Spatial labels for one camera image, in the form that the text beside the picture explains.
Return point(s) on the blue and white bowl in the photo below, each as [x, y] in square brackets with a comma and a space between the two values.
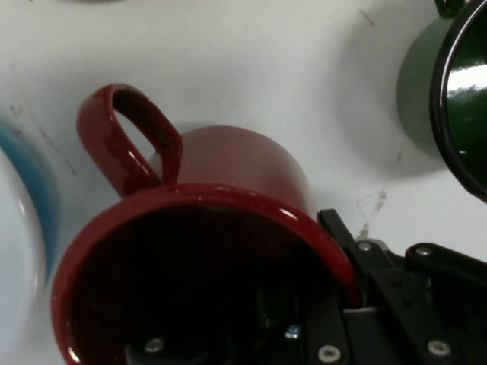
[19, 247]

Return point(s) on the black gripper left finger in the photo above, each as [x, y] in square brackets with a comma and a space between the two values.
[289, 338]

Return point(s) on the dark green mug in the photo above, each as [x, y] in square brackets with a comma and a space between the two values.
[468, 114]

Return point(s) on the red mug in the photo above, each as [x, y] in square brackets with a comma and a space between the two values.
[236, 163]

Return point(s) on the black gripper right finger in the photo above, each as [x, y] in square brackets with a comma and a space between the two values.
[418, 304]

